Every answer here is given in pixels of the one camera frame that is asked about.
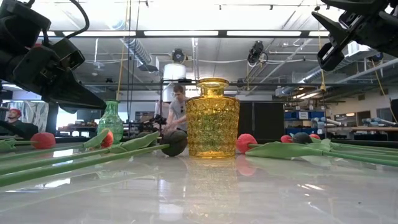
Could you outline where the yellow glass vase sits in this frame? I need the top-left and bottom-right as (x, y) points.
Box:
(185, 77), (241, 159)

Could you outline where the leaf patterned cloth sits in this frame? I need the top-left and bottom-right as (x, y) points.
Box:
(6, 101), (50, 134)

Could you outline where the black storage cabinet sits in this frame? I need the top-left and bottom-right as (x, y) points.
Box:
(238, 101), (285, 141)

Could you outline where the person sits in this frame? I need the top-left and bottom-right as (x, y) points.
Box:
(164, 85), (190, 134)
(0, 108), (40, 140)

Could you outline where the black hanging cable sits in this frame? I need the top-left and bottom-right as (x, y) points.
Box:
(127, 0), (132, 138)

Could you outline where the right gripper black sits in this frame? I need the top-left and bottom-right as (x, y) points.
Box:
(312, 6), (398, 72)

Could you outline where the black background monitor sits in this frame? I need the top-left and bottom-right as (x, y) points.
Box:
(76, 108), (102, 123)

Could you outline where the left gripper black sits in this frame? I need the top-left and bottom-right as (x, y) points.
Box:
(0, 45), (107, 115)

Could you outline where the pale pink cloth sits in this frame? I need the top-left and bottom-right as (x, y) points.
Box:
(154, 101), (170, 121)

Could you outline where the blue storage bins shelf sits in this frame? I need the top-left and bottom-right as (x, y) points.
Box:
(284, 110), (326, 136)

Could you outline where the silver spiral air duct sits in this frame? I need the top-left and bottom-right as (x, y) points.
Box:
(123, 37), (153, 68)
(275, 46), (398, 97)

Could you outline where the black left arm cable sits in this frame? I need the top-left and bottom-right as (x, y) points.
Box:
(65, 0), (91, 40)

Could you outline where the wooden workbench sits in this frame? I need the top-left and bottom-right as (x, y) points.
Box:
(325, 126), (398, 141)

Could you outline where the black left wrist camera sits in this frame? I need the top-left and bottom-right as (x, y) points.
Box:
(46, 37), (86, 71)

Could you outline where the green glass vase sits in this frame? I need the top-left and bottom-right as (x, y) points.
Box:
(97, 99), (124, 144)

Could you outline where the white ceiling air unit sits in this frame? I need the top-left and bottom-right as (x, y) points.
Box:
(346, 40), (379, 57)

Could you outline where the black ceiling cable reel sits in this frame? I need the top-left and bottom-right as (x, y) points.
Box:
(247, 40), (269, 65)
(172, 48), (187, 63)

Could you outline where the small black background robot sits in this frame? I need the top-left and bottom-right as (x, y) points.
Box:
(138, 114), (172, 134)

